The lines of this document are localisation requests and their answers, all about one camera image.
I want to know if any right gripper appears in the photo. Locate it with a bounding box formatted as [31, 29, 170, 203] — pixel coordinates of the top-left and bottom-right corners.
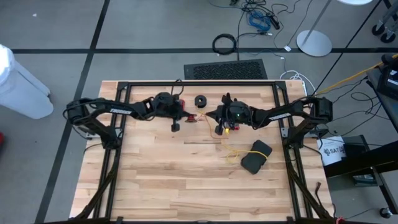
[205, 100, 252, 126]

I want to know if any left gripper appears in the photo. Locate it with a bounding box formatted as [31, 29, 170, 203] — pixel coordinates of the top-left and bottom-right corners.
[151, 91, 191, 123]

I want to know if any black glove with red cuff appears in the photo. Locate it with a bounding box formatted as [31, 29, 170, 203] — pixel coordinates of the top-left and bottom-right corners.
[220, 92, 241, 131]

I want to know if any yellow cord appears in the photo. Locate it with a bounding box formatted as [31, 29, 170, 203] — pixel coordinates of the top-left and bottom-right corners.
[197, 107, 269, 165]

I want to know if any black pouch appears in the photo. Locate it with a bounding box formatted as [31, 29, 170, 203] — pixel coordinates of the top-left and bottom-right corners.
[240, 139, 274, 175]

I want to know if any black perforated floor mat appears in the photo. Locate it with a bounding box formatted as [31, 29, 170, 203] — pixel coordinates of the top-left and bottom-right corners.
[183, 58, 269, 80]

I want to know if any black power strip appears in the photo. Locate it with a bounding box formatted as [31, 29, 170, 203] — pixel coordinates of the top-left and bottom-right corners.
[267, 12, 282, 31]

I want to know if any black equipment cart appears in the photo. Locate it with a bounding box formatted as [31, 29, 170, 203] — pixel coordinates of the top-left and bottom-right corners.
[323, 53, 398, 187]

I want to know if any white trash bin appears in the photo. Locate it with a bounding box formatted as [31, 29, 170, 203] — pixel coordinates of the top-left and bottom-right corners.
[0, 44, 55, 120]

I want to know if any wheeled cart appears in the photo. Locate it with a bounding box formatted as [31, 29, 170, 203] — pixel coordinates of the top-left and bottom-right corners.
[371, 0, 398, 44]

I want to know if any black left camera cable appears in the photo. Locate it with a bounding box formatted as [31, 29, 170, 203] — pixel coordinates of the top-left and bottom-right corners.
[170, 78, 185, 98]

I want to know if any black coiled cable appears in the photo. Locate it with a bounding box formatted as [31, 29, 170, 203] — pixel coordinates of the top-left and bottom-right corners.
[211, 33, 238, 56]

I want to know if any white cable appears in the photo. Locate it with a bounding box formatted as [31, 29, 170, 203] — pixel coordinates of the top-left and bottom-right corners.
[279, 70, 317, 98]

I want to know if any blue cable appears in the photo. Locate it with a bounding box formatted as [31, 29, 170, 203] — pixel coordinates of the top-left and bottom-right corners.
[247, 11, 272, 34]

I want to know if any yellow floor cable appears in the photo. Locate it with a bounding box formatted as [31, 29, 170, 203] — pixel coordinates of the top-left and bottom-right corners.
[316, 53, 398, 96]

